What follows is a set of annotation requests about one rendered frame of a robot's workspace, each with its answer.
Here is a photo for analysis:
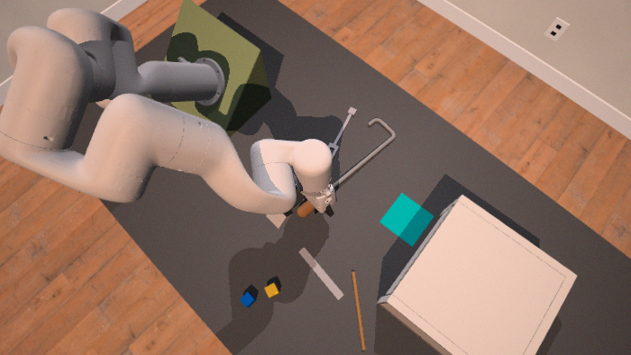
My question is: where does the teal square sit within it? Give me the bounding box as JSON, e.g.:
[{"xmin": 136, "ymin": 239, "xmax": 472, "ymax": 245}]
[{"xmin": 380, "ymin": 193, "xmax": 434, "ymax": 247}]

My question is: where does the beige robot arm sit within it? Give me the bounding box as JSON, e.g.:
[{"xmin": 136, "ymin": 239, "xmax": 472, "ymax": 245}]
[{"xmin": 0, "ymin": 8, "xmax": 333, "ymax": 229}]

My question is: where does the blue cube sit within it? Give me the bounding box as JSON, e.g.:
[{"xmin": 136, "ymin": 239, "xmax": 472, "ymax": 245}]
[{"xmin": 240, "ymin": 292, "xmax": 256, "ymax": 307}]

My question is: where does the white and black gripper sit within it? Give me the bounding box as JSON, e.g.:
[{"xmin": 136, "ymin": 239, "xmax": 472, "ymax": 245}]
[{"xmin": 303, "ymin": 185, "xmax": 335, "ymax": 217}]

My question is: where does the grey combination wrench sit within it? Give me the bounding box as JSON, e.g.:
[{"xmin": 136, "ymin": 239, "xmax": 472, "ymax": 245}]
[{"xmin": 328, "ymin": 107, "xmax": 357, "ymax": 158}]

